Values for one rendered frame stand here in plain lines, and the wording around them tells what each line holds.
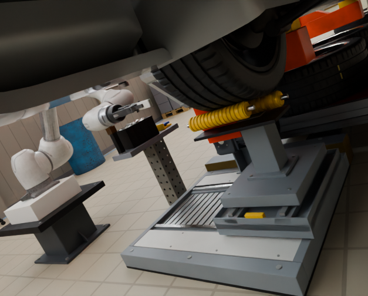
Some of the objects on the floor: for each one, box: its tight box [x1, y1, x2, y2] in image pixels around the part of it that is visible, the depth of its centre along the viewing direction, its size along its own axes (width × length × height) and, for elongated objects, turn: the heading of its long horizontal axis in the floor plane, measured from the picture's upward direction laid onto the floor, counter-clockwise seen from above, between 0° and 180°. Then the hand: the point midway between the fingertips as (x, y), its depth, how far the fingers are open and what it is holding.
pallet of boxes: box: [149, 85, 190, 119], centre depth 685 cm, size 103×69×102 cm
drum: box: [59, 117, 106, 176], centre depth 450 cm, size 51×51×76 cm
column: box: [143, 137, 187, 206], centre depth 183 cm, size 10×10×42 cm
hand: (144, 104), depth 117 cm, fingers closed
